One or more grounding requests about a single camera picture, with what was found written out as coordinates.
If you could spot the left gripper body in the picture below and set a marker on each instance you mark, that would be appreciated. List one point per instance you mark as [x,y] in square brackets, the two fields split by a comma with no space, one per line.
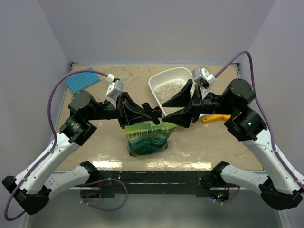
[121,112]

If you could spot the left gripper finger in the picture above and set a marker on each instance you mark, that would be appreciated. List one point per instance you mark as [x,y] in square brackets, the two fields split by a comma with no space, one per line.
[132,118]
[129,104]

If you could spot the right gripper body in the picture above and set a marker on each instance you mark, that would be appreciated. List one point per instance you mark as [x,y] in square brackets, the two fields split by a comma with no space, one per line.
[197,102]

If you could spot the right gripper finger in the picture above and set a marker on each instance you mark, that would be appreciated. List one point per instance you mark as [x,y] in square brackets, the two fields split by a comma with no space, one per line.
[182,98]
[182,117]

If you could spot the black bag clip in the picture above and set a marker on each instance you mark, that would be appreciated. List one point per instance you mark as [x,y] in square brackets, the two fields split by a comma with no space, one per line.
[154,113]

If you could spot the green litter bag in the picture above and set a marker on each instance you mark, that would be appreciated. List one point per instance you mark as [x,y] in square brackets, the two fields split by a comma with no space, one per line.
[145,139]

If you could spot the yellow plastic scoop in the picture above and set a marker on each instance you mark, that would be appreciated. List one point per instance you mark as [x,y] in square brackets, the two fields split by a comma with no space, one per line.
[215,118]

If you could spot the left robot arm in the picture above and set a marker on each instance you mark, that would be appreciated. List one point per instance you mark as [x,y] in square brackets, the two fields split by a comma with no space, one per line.
[36,185]

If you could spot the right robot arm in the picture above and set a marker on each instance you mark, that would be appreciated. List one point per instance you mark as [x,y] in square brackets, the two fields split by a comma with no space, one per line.
[281,186]

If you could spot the grey cat litter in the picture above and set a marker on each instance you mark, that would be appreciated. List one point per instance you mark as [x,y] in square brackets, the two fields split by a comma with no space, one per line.
[168,90]

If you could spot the white litter box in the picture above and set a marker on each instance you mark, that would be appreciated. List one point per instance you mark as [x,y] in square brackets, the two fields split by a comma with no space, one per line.
[179,73]

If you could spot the blue studded plate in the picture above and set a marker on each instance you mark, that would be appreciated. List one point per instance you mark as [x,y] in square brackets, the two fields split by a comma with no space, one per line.
[81,81]

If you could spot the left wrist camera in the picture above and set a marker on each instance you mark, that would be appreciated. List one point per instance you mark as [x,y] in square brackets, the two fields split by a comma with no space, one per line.
[114,91]

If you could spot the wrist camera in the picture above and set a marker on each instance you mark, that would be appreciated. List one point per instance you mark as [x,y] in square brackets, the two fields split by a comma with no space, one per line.
[114,91]
[203,78]

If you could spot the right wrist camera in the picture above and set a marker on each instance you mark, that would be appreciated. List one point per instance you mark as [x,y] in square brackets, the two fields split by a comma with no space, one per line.
[203,78]

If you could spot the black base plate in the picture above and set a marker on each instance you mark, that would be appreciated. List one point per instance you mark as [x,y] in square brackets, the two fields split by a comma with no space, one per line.
[196,183]

